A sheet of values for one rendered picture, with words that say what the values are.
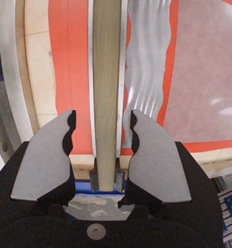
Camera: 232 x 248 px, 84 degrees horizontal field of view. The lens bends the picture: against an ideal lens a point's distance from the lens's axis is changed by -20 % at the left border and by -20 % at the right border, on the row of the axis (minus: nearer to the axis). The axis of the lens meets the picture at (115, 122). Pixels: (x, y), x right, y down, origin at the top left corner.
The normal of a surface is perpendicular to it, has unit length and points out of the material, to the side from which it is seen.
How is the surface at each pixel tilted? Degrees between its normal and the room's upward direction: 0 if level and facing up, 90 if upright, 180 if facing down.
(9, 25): 0
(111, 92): 0
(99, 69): 0
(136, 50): 40
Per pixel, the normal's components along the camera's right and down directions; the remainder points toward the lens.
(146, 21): -0.51, 0.46
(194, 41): 0.04, 0.53
